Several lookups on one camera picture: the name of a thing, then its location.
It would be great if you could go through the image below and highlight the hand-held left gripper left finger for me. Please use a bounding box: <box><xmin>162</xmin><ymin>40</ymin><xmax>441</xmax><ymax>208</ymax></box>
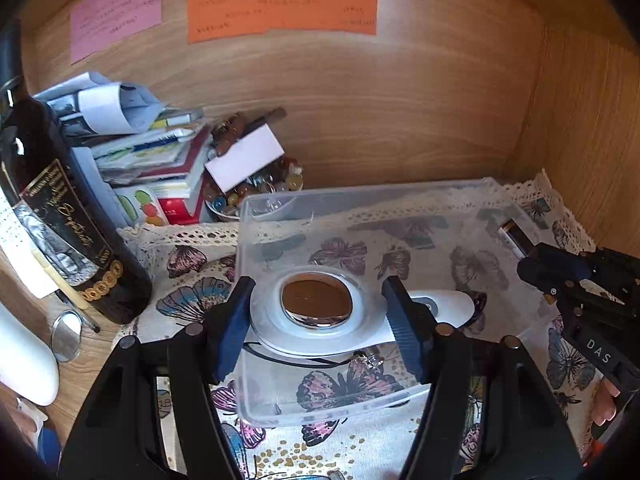
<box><xmin>60</xmin><ymin>275</ymin><xmax>257</xmax><ymax>480</ymax></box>

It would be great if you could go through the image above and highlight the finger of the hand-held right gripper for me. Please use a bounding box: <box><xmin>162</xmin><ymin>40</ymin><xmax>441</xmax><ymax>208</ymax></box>
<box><xmin>516</xmin><ymin>242</ymin><xmax>596</xmax><ymax>293</ymax></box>

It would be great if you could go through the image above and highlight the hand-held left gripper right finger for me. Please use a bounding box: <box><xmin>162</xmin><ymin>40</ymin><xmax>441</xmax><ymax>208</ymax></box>
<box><xmin>382</xmin><ymin>275</ymin><xmax>583</xmax><ymax>480</ymax></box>

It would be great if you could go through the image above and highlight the white hand mirror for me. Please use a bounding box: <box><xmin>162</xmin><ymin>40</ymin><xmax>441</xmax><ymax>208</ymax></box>
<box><xmin>250</xmin><ymin>269</ymin><xmax>476</xmax><ymax>357</ymax></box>

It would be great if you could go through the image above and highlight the dark cosmetic tube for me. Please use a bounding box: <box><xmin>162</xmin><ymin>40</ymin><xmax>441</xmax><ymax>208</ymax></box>
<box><xmin>499</xmin><ymin>219</ymin><xmax>539</xmax><ymax>261</ymax></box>

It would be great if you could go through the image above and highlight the clear plastic container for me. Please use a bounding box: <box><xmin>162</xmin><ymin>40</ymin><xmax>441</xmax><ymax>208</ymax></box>
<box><xmin>234</xmin><ymin>177</ymin><xmax>562</xmax><ymax>428</ymax></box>

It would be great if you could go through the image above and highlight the person's right hand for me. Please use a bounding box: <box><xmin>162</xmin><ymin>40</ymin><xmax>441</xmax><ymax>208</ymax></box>
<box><xmin>592</xmin><ymin>377</ymin><xmax>624</xmax><ymax>422</ymax></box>

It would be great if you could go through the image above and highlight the butterfly printed lace cloth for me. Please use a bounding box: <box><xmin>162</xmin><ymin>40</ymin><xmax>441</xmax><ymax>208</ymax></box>
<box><xmin>117</xmin><ymin>170</ymin><xmax>603</xmax><ymax>480</ymax></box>

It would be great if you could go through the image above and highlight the bowl of colourful beads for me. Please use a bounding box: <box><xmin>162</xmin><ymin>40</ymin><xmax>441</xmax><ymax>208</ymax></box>
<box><xmin>202</xmin><ymin>155</ymin><xmax>306</xmax><ymax>223</ymax></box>

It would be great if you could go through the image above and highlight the thin black pen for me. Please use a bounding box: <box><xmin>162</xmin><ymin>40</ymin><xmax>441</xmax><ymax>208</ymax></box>
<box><xmin>55</xmin><ymin>290</ymin><xmax>102</xmax><ymax>334</ymax></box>

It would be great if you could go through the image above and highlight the white blank card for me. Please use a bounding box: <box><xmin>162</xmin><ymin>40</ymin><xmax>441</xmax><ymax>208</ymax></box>
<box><xmin>204</xmin><ymin>125</ymin><xmax>285</xmax><ymax>193</ymax></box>

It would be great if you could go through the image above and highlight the small round mirror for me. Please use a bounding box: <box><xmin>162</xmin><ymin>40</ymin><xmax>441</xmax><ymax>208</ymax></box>
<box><xmin>51</xmin><ymin>311</ymin><xmax>83</xmax><ymax>364</ymax></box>

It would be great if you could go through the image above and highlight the cream pencil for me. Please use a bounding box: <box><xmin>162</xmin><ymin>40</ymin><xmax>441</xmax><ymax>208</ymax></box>
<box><xmin>35</xmin><ymin>247</ymin><xmax>92</xmax><ymax>311</ymax></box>

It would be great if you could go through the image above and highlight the pile of papers and booklets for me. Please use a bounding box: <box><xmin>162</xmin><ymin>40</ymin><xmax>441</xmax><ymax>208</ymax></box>
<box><xmin>32</xmin><ymin>71</ymin><xmax>215</xmax><ymax>228</ymax></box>

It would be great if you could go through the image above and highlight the white rounded plastic object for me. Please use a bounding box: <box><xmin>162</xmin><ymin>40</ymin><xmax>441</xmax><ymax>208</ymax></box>
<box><xmin>0</xmin><ymin>302</ymin><xmax>62</xmax><ymax>407</ymax></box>

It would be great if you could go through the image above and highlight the dark wine bottle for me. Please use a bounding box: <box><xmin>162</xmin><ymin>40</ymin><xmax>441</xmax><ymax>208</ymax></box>
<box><xmin>0</xmin><ymin>77</ymin><xmax>154</xmax><ymax>326</ymax></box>

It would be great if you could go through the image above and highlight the white printed paper sheet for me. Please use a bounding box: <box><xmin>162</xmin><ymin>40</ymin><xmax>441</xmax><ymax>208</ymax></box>
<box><xmin>0</xmin><ymin>195</ymin><xmax>57</xmax><ymax>299</ymax></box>

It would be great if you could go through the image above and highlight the orange paper note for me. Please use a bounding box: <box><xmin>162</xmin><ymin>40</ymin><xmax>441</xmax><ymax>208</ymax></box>
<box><xmin>187</xmin><ymin>0</ymin><xmax>379</xmax><ymax>44</ymax></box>

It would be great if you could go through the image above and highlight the pink paper note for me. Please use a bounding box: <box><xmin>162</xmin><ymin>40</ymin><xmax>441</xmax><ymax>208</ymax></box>
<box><xmin>70</xmin><ymin>0</ymin><xmax>164</xmax><ymax>65</ymax></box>

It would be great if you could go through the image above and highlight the black cord necklace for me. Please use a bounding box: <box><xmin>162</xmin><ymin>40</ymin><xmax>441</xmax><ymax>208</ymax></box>
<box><xmin>244</xmin><ymin>341</ymin><xmax>392</xmax><ymax>370</ymax></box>

